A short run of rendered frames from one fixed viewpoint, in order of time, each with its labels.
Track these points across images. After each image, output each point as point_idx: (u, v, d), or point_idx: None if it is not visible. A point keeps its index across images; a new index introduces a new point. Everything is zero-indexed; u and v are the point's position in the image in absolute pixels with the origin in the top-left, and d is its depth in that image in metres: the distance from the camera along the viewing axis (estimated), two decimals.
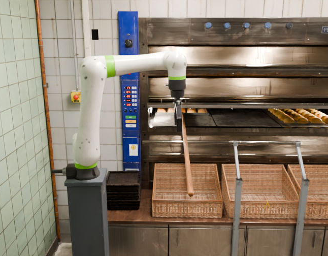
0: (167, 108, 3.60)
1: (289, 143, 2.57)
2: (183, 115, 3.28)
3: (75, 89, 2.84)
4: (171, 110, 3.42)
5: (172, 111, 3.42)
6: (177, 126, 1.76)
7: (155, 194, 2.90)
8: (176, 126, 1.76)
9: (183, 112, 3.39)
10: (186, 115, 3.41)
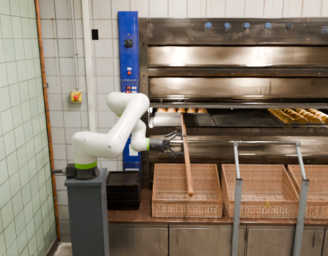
0: (167, 108, 3.60)
1: (289, 143, 2.57)
2: (183, 115, 3.28)
3: (75, 89, 2.84)
4: (171, 110, 3.42)
5: (172, 111, 3.42)
6: (182, 153, 2.47)
7: (155, 194, 2.90)
8: (182, 153, 2.48)
9: (183, 112, 3.39)
10: (186, 115, 3.41)
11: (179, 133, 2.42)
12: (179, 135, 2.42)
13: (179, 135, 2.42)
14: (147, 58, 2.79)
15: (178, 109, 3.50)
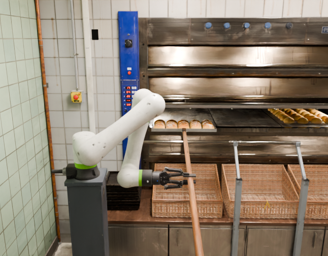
0: (166, 123, 3.00)
1: (289, 143, 2.57)
2: (185, 132, 2.69)
3: (75, 89, 2.84)
4: (171, 126, 2.83)
5: (171, 127, 2.83)
6: None
7: (155, 194, 2.90)
8: None
9: (185, 128, 2.80)
10: (188, 131, 2.82)
11: (187, 173, 1.83)
12: (187, 174, 1.83)
13: (186, 174, 1.83)
14: (147, 58, 2.79)
15: (179, 124, 2.91)
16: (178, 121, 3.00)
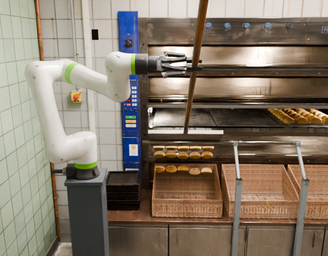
0: (165, 169, 2.96)
1: (289, 143, 2.57)
2: None
3: (75, 89, 2.84)
4: None
5: None
6: (195, 69, 1.49)
7: (155, 194, 2.90)
8: (194, 70, 1.50)
9: None
10: (191, 133, 2.44)
11: (191, 57, 1.50)
12: (191, 59, 1.49)
13: (190, 59, 1.49)
14: None
15: (178, 153, 2.93)
16: (178, 166, 2.97)
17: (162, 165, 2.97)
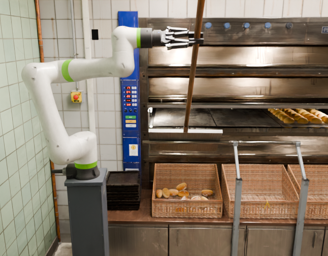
0: (174, 211, 2.67)
1: (289, 143, 2.57)
2: None
3: (75, 89, 2.84)
4: (186, 198, 2.82)
5: (187, 199, 2.83)
6: (197, 42, 1.58)
7: (155, 194, 2.90)
8: (196, 43, 1.58)
9: None
10: (191, 132, 2.48)
11: (192, 31, 1.59)
12: (192, 33, 1.59)
13: (192, 33, 1.59)
14: (147, 58, 2.79)
15: None
16: (178, 192, 2.94)
17: (158, 192, 2.90)
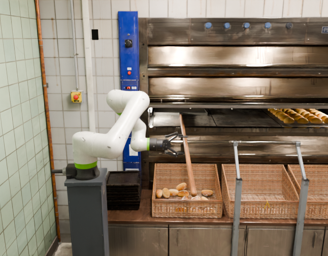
0: (174, 211, 2.67)
1: (289, 143, 2.57)
2: (181, 115, 3.28)
3: (75, 89, 2.84)
4: (186, 198, 2.82)
5: (187, 199, 2.83)
6: (183, 152, 2.44)
7: (155, 194, 2.90)
8: (183, 152, 2.45)
9: (182, 112, 3.39)
10: (184, 115, 3.41)
11: (181, 134, 2.39)
12: (181, 135, 2.40)
13: (181, 135, 2.40)
14: (147, 58, 2.79)
15: None
16: (178, 192, 2.94)
17: (158, 192, 2.90)
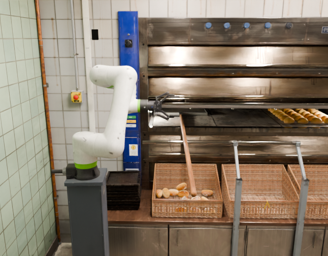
0: (174, 211, 2.67)
1: (289, 143, 2.57)
2: (181, 115, 3.28)
3: (75, 89, 2.84)
4: (186, 198, 2.82)
5: (187, 199, 2.83)
6: None
7: (155, 194, 2.90)
8: (174, 115, 2.37)
9: (182, 112, 3.39)
10: (184, 115, 3.41)
11: (172, 94, 2.31)
12: (172, 95, 2.31)
13: (171, 95, 2.31)
14: (147, 58, 2.79)
15: None
16: (178, 192, 2.94)
17: (158, 192, 2.90)
